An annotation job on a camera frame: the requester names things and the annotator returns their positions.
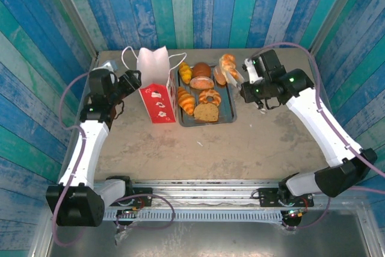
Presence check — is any yellow knobbly fake bread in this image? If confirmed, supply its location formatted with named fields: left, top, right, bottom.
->
left=178, top=61, right=193, bottom=85

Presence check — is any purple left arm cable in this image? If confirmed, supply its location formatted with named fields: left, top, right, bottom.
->
left=51, top=72, right=115, bottom=247

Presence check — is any braided twist fake bread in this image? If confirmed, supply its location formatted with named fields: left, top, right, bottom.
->
left=218, top=54, right=245, bottom=85

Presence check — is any fake bread slice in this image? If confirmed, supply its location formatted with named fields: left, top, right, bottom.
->
left=193, top=102, right=220, bottom=123

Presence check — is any black round foot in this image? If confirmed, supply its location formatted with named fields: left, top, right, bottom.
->
left=282, top=217, right=301, bottom=231

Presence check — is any black right mount plate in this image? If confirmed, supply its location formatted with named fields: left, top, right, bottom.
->
left=257, top=187, right=314, bottom=208

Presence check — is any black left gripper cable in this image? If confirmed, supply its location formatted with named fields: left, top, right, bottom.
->
left=115, top=99, right=126, bottom=119

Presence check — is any dark metal baking tray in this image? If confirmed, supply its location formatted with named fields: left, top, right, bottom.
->
left=174, top=63, right=238, bottom=128

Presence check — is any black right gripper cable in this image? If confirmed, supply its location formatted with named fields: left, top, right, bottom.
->
left=257, top=97, right=282, bottom=111

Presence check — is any oval scored fake loaf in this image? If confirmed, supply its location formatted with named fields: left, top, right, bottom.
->
left=189, top=75, right=215, bottom=90

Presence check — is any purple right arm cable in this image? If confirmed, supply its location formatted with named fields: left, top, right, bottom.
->
left=248, top=42, right=385, bottom=231

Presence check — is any black left mount plate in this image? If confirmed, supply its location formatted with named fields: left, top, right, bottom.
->
left=119, top=187, right=154, bottom=209

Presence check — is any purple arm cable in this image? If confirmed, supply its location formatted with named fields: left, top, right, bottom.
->
left=51, top=72, right=115, bottom=247
left=248, top=42, right=385, bottom=231

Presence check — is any ring-shaped fake bread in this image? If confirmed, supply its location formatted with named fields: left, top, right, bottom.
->
left=199, top=88, right=223, bottom=107

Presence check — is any white slotted cable duct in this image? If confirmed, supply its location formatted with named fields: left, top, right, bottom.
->
left=103, top=208, right=285, bottom=224

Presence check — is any fake croissant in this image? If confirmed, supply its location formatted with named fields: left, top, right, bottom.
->
left=177, top=86, right=197, bottom=116

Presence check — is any pale oval fake bun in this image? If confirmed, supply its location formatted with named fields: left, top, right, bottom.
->
left=213, top=64, right=228, bottom=86

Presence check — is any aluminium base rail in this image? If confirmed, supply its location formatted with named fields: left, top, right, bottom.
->
left=93, top=178, right=316, bottom=208

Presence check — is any round dark brown fake bun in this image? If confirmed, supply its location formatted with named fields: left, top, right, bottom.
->
left=192, top=62, right=212, bottom=79

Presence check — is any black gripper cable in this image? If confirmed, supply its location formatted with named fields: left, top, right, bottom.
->
left=115, top=99, right=126, bottom=119
left=257, top=97, right=282, bottom=111

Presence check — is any red white paper bag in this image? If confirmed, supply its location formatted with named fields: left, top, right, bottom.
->
left=122, top=45, right=187, bottom=125

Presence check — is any black mount plate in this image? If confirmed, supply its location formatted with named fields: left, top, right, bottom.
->
left=119, top=187, right=154, bottom=209
left=257, top=187, right=314, bottom=208

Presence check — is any aluminium frame post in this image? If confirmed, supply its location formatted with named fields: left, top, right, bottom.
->
left=42, top=0, right=100, bottom=59
left=309, top=0, right=369, bottom=56

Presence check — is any purple cable loop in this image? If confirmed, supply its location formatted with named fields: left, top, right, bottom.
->
left=115, top=194, right=177, bottom=230

